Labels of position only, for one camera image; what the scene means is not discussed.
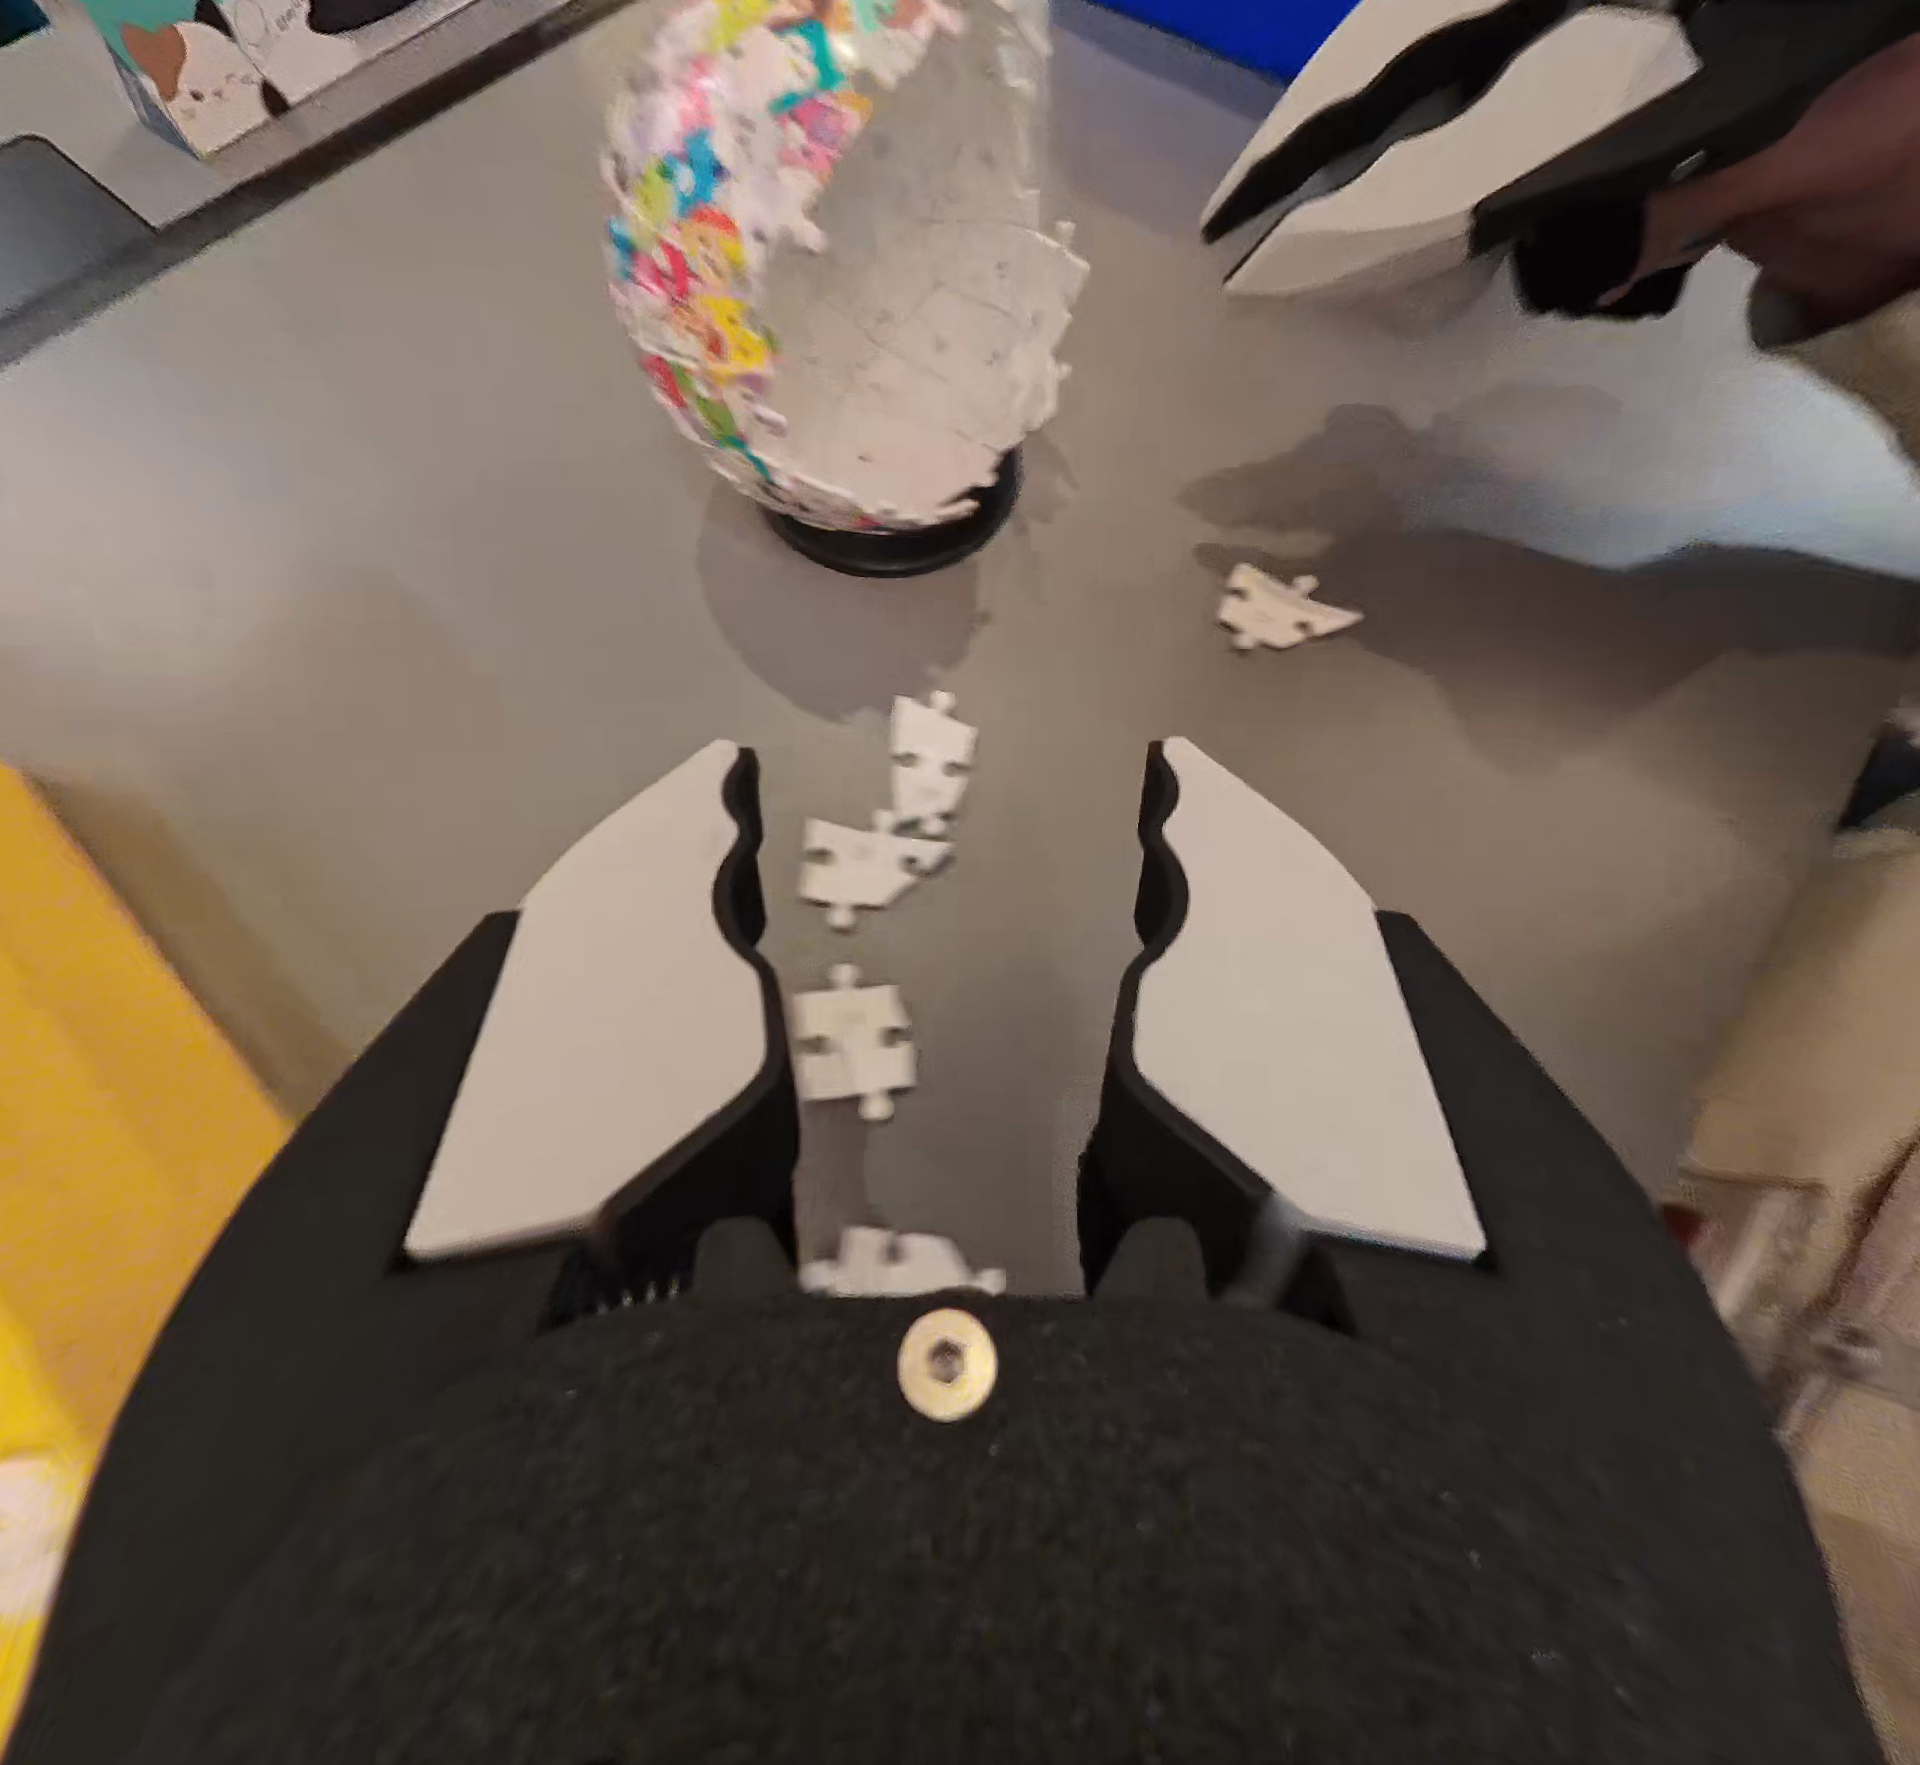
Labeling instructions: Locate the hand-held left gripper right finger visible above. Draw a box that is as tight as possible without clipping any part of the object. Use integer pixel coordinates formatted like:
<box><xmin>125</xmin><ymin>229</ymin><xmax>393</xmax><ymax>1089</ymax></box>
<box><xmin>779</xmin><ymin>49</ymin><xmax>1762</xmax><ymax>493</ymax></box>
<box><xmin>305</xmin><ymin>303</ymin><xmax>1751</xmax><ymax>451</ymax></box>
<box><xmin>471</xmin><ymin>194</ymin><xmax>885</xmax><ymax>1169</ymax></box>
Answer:
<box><xmin>1080</xmin><ymin>735</ymin><xmax>1491</xmax><ymax>1310</ymax></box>

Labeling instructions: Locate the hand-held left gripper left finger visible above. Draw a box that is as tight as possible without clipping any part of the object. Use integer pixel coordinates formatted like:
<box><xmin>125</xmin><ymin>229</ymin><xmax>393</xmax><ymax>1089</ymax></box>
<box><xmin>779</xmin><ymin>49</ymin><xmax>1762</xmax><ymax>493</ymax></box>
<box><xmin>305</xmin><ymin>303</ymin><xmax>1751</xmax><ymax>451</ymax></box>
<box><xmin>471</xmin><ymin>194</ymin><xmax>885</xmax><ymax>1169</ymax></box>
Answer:
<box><xmin>403</xmin><ymin>742</ymin><xmax>798</xmax><ymax>1310</ymax></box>

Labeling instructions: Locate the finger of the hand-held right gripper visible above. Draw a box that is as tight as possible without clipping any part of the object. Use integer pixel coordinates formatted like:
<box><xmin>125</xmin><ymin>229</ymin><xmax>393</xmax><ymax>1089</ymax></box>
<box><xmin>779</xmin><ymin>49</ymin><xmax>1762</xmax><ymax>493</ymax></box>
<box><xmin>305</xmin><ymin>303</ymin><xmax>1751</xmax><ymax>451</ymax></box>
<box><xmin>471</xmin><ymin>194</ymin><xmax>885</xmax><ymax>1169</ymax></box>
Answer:
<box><xmin>1222</xmin><ymin>2</ymin><xmax>1705</xmax><ymax>297</ymax></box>
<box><xmin>1201</xmin><ymin>0</ymin><xmax>1599</xmax><ymax>243</ymax></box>

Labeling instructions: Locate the white puzzle piece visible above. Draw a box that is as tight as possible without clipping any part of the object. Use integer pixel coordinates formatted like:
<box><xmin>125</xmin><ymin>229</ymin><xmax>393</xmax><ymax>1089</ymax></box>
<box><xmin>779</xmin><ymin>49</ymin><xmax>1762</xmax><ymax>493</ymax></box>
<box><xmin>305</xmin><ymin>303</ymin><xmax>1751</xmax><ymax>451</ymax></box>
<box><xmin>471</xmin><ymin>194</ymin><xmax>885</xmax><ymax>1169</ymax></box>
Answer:
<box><xmin>1215</xmin><ymin>560</ymin><xmax>1364</xmax><ymax>653</ymax></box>
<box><xmin>787</xmin><ymin>962</ymin><xmax>918</xmax><ymax>1122</ymax></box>
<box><xmin>795</xmin><ymin>810</ymin><xmax>954</xmax><ymax>928</ymax></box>
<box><xmin>889</xmin><ymin>690</ymin><xmax>980</xmax><ymax>838</ymax></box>
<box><xmin>799</xmin><ymin>1224</ymin><xmax>1007</xmax><ymax>1300</ymax></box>

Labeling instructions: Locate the round black ball stand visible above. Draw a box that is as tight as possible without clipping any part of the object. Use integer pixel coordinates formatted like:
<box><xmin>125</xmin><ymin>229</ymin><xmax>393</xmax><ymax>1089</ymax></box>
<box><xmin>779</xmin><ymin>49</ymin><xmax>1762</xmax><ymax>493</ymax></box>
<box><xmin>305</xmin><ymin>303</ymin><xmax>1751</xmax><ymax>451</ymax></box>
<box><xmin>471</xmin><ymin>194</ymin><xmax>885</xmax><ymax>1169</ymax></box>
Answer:
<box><xmin>765</xmin><ymin>445</ymin><xmax>1025</xmax><ymax>580</ymax></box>

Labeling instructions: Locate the colourful puzzle ball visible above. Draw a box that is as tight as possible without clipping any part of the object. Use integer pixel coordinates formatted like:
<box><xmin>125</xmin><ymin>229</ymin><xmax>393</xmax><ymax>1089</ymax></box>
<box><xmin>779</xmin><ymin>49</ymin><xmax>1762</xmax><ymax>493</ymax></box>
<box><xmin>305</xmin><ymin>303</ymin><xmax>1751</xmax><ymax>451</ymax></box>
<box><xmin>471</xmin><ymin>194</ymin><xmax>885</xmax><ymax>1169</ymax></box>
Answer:
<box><xmin>601</xmin><ymin>0</ymin><xmax>1092</xmax><ymax>535</ymax></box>

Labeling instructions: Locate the person's right hand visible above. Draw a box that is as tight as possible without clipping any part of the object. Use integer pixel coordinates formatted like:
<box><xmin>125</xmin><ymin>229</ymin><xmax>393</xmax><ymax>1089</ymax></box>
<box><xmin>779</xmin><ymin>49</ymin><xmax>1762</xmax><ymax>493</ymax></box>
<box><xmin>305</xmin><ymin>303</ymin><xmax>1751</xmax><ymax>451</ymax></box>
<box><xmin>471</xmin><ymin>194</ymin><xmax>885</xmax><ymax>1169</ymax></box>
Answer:
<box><xmin>1649</xmin><ymin>46</ymin><xmax>1920</xmax><ymax>350</ymax></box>

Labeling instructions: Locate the black fabric item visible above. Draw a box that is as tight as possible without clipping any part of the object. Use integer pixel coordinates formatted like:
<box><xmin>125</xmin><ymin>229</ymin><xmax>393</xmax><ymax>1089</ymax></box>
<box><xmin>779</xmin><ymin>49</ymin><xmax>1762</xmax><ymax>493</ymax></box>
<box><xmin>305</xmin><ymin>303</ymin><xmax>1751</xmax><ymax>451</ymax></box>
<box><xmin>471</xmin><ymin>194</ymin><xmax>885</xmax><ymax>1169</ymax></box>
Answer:
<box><xmin>1837</xmin><ymin>730</ymin><xmax>1920</xmax><ymax>838</ymax></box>

